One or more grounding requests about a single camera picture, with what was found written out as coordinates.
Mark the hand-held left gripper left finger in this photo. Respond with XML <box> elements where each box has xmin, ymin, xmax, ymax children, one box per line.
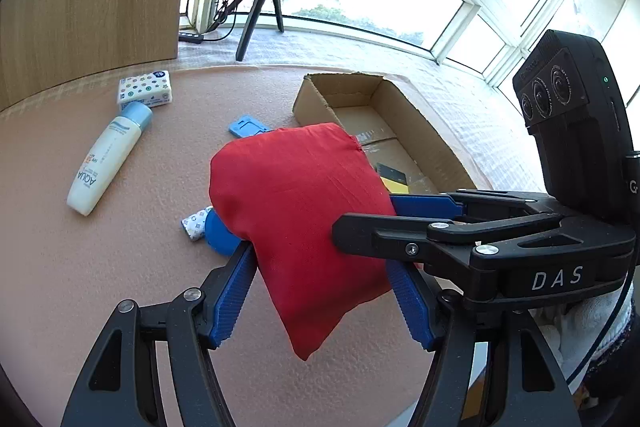
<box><xmin>60</xmin><ymin>241</ymin><xmax>258</xmax><ymax>427</ymax></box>

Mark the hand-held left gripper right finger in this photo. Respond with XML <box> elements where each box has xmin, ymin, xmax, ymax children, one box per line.
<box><xmin>385</xmin><ymin>259</ymin><xmax>583</xmax><ymax>427</ymax></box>

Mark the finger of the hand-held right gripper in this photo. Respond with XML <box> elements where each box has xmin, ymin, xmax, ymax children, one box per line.
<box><xmin>331</xmin><ymin>211</ymin><xmax>576</xmax><ymax>275</ymax></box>
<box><xmin>389</xmin><ymin>189</ymin><xmax>566</xmax><ymax>228</ymax></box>

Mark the red cloth bag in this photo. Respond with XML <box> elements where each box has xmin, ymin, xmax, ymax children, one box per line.
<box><xmin>209</xmin><ymin>123</ymin><xmax>418</xmax><ymax>362</ymax></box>

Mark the brown cardboard box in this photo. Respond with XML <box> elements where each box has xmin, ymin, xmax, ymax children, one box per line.
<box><xmin>292</xmin><ymin>73</ymin><xmax>478</xmax><ymax>198</ymax></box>

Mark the blue plastic phone stand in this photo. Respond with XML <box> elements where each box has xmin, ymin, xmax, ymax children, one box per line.
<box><xmin>228</xmin><ymin>113</ymin><xmax>275</xmax><ymax>138</ymax></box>

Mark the white sunscreen bottle blue cap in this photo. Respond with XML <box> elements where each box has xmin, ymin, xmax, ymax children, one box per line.
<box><xmin>66</xmin><ymin>101</ymin><xmax>153</xmax><ymax>217</ymax></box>

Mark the person's right hand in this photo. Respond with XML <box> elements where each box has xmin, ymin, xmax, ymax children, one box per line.
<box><xmin>532</xmin><ymin>282</ymin><xmax>636</xmax><ymax>388</ymax></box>

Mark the yellow and black card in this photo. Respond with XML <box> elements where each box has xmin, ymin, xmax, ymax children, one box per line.
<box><xmin>375</xmin><ymin>163</ymin><xmax>411</xmax><ymax>196</ymax></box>

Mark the small patterned white packet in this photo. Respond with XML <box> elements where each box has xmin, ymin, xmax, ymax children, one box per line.
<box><xmin>181</xmin><ymin>205</ymin><xmax>215</xmax><ymax>242</ymax></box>

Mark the patterned white tissue pack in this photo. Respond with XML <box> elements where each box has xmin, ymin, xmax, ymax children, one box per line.
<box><xmin>116</xmin><ymin>70</ymin><xmax>173</xmax><ymax>110</ymax></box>

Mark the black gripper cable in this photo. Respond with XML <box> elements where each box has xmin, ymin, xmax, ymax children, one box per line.
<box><xmin>567</xmin><ymin>252</ymin><xmax>640</xmax><ymax>388</ymax></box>

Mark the black ring light cable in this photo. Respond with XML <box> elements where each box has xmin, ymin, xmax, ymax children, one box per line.
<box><xmin>202</xmin><ymin>0</ymin><xmax>243</xmax><ymax>42</ymax></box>

